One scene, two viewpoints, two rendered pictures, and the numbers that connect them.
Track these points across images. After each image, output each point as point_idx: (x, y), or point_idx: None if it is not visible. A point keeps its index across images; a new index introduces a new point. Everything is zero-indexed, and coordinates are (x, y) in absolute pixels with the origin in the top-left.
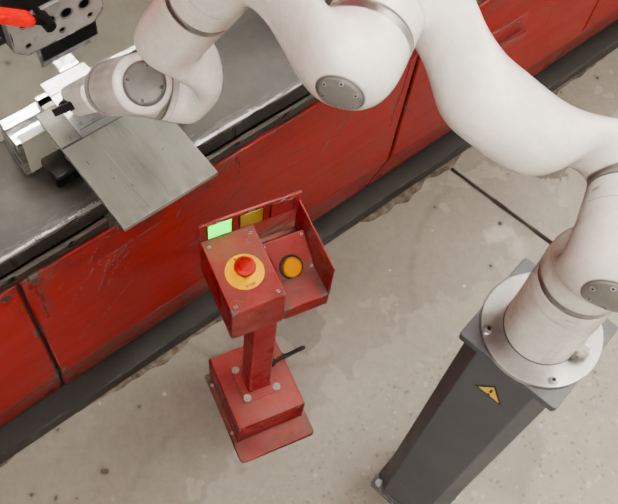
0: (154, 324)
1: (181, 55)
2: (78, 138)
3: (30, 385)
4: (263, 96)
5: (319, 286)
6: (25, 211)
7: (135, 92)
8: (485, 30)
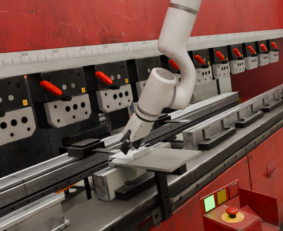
0: None
1: (181, 31)
2: (132, 160)
3: None
4: (200, 161)
5: (272, 226)
6: (112, 210)
7: (163, 75)
8: None
